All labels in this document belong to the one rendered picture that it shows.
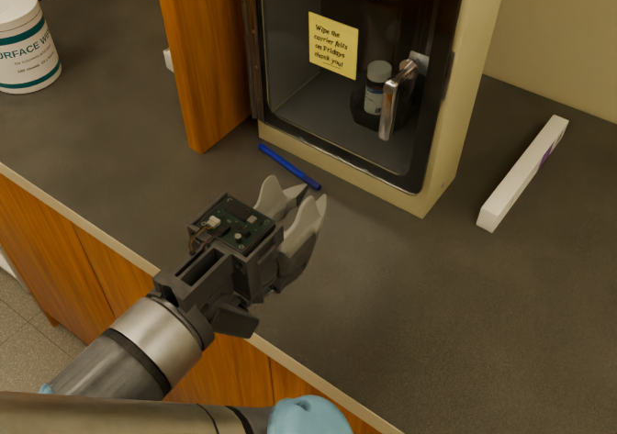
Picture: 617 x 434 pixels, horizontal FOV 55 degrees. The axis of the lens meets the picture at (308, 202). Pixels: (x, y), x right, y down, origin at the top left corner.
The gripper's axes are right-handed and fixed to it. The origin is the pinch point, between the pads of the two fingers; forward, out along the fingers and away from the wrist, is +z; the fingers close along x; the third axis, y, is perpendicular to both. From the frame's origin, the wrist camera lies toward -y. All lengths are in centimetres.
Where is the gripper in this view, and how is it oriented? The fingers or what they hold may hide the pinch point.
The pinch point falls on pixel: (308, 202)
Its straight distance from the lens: 64.7
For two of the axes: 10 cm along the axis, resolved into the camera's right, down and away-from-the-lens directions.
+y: 0.0, -6.6, -7.5
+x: -8.1, -4.4, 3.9
